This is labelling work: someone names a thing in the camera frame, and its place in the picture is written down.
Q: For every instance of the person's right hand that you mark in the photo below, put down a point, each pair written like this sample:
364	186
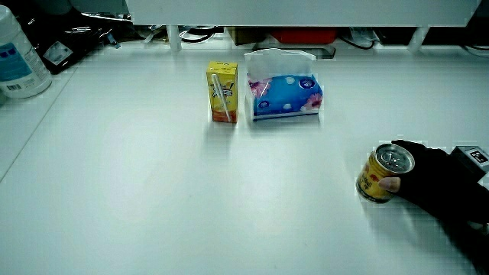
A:
431	183

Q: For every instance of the golden red bull can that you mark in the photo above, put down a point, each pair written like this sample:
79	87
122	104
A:
376	179

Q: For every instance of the blue floral tissue pack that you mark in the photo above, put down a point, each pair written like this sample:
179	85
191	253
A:
284	93

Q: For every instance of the red box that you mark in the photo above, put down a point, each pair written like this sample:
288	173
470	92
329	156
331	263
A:
303	36

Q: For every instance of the white desk shelf riser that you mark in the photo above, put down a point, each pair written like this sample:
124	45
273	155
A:
302	13

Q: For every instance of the yellow drink carton with straw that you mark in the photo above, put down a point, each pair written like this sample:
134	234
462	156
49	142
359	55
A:
222	91

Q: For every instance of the brown cardboard box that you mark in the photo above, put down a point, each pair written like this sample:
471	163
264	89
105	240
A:
246	35

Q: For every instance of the black plastic bag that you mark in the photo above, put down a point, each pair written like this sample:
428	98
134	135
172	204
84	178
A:
65	42

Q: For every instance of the white wipes canister blue label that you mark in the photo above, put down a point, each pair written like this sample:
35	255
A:
17	61

